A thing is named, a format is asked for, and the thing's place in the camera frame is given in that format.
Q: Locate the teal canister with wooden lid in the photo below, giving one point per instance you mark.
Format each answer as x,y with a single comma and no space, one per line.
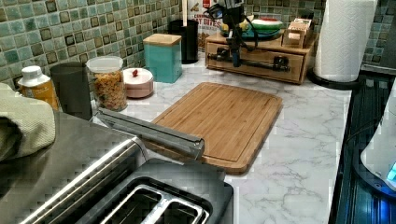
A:
163,57

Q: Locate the white capped yellow bottle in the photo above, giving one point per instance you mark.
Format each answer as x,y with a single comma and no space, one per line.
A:
35,84

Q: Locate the clear jar of pasta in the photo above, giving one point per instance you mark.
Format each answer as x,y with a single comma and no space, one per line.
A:
106,75

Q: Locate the stainless steel toaster oven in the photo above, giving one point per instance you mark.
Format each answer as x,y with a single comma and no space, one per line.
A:
62,182

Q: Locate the green dish towel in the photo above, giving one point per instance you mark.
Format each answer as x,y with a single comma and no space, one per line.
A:
27,124

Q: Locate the yellow toy fruit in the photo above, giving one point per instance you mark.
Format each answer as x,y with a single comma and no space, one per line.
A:
243,25

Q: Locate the black two-slot toaster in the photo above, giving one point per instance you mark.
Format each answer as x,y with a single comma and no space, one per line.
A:
164,192

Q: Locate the toy watermelon slice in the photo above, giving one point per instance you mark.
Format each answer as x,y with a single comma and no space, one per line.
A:
266,25

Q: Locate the teal plate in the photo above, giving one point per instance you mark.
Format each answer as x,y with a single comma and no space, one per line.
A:
249,34

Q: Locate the black utensil holder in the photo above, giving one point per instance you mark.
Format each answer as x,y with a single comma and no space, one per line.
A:
188,30

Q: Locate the wooden drawer with black handle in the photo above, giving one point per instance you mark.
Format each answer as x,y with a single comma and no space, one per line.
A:
275,65

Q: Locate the white paper towel roll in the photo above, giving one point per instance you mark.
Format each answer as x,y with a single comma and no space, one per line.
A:
343,38

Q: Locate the small wooden box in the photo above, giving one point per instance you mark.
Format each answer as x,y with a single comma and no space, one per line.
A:
298,33

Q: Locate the bamboo cutting board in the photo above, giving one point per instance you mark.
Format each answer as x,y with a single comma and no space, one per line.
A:
233,121

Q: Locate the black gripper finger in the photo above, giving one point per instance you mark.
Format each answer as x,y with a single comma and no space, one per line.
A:
236,56

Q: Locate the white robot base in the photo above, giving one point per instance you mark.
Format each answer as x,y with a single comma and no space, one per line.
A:
379,156

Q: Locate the dark grey cup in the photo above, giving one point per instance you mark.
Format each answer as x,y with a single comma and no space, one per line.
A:
72,88

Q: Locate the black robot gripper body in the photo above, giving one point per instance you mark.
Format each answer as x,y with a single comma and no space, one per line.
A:
233,16

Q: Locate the wooden drawer cabinet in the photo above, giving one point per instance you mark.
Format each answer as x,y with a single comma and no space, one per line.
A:
274,44

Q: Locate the black paper towel holder base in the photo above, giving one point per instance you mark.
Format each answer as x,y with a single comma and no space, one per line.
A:
334,85

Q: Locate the cereal box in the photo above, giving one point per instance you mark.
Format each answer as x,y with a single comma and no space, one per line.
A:
206,27

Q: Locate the pink ceramic lidded dish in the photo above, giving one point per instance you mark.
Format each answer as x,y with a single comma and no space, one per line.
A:
138,82

